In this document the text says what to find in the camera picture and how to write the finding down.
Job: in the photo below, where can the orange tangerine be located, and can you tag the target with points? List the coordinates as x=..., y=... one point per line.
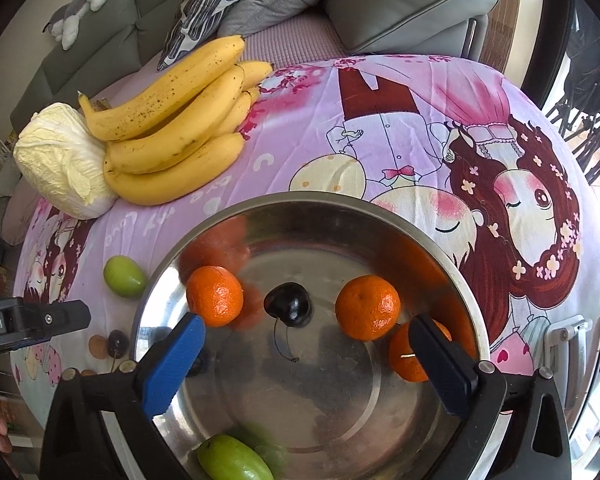
x=368, y=307
x=215, y=296
x=402, y=355

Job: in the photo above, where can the dark metal chair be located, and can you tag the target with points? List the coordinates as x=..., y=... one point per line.
x=595, y=95

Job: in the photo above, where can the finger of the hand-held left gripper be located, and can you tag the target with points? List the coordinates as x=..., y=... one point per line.
x=60, y=319

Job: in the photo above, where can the green jujube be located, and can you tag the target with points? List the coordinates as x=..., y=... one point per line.
x=232, y=460
x=125, y=276

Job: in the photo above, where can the grey leather cushion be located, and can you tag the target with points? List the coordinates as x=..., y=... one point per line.
x=410, y=5

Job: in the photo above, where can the dark door frame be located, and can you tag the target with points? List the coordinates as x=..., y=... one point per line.
x=547, y=35

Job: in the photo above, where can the yellow banana bunch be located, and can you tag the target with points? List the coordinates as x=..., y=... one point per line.
x=180, y=125

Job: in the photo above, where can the dark cherry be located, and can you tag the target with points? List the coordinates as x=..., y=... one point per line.
x=286, y=305
x=118, y=341

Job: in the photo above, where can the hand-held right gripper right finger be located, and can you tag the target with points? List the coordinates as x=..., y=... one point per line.
x=440, y=365

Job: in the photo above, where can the black white patterned pillow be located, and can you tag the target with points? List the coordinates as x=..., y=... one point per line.
x=205, y=5

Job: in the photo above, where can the pink quilted seat mat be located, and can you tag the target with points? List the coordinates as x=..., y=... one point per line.
x=295, y=40

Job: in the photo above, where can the stainless steel bowl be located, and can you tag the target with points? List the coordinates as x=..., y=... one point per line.
x=330, y=400

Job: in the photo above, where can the pink printed blanket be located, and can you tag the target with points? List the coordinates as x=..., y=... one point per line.
x=305, y=125

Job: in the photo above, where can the grey sofa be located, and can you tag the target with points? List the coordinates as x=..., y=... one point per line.
x=105, y=20

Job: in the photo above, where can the grey white plush toy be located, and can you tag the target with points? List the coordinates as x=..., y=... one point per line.
x=85, y=0

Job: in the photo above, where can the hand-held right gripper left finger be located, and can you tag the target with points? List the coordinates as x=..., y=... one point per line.
x=172, y=365

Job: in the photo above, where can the napa cabbage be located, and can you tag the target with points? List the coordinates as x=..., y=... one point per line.
x=60, y=160

